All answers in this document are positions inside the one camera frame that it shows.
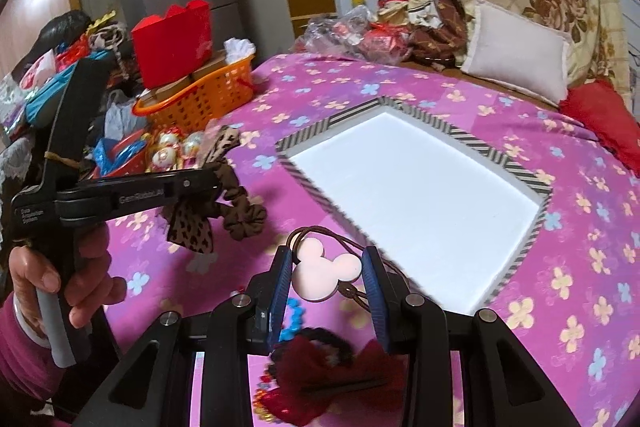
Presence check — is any magenta sleeve forearm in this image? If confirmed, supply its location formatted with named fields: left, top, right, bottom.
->
left=1, top=294, right=64, bottom=405

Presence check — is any blue bead bracelet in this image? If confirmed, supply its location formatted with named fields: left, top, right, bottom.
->
left=276, top=296, right=306, bottom=343

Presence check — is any wrapped egg silver foil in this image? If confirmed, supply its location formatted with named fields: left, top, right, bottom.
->
left=180, top=131, right=204, bottom=169

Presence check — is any red cushion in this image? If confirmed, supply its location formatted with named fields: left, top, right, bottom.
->
left=559, top=78, right=640, bottom=176

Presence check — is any person's left hand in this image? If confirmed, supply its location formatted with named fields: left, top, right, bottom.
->
left=9, top=223, right=127, bottom=338

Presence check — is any orange plastic basket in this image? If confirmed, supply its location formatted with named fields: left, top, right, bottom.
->
left=132, top=55, right=256, bottom=133

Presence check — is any pink floral bedspread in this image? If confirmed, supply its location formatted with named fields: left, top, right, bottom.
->
left=106, top=54, right=639, bottom=426

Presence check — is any wrapped egg upper red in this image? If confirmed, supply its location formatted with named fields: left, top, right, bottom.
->
left=154, top=128, right=182, bottom=150

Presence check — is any wrapped egg red foil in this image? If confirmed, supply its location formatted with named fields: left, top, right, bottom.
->
left=146, top=146, right=180, bottom=172

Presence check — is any red satin bow hair tie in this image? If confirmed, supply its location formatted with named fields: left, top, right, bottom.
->
left=254, top=325, right=407, bottom=425

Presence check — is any white pillow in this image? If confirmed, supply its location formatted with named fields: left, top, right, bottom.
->
left=461, top=0, right=570, bottom=106

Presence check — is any clear plastic bag of sweets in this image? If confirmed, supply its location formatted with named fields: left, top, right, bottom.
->
left=291, top=5, right=411, bottom=66

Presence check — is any red gift bag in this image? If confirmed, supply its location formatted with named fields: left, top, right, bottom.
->
left=131, top=0, right=214, bottom=89

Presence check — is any leopard print bow scrunchie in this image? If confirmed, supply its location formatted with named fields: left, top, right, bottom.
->
left=163, top=124, right=267, bottom=255

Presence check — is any striped hexagonal tray box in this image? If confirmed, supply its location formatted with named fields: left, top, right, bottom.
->
left=276, top=96, right=552, bottom=314

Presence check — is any pink mouse hair tie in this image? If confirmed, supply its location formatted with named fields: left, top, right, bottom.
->
left=284, top=225, right=407, bottom=313

